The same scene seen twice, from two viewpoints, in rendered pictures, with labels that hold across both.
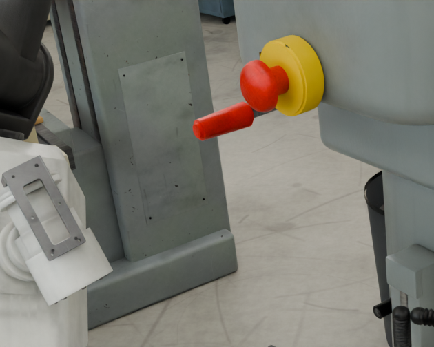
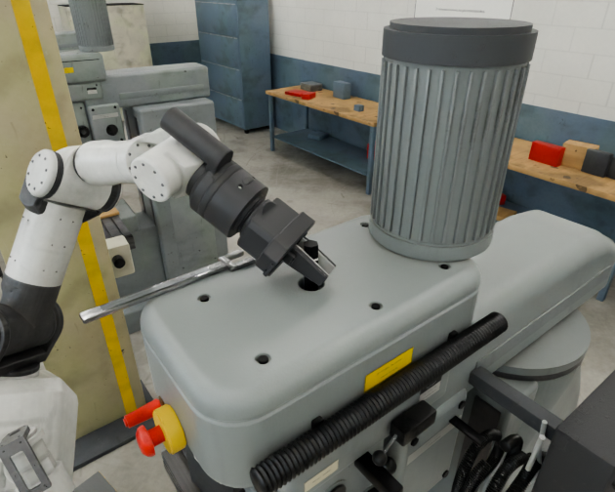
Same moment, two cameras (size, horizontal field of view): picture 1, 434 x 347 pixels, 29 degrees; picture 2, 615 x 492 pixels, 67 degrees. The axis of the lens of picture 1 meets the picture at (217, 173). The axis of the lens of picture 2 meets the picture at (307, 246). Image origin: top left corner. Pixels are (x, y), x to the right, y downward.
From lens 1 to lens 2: 0.40 m
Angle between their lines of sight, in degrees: 10
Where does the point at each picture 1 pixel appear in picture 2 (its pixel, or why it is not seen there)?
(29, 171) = (15, 447)
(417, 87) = (227, 476)
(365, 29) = (200, 442)
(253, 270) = not seen: hidden behind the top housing
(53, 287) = not seen: outside the picture
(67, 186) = (61, 408)
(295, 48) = (168, 425)
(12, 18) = (28, 307)
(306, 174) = not seen: hidden behind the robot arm
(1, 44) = (19, 327)
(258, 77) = (143, 443)
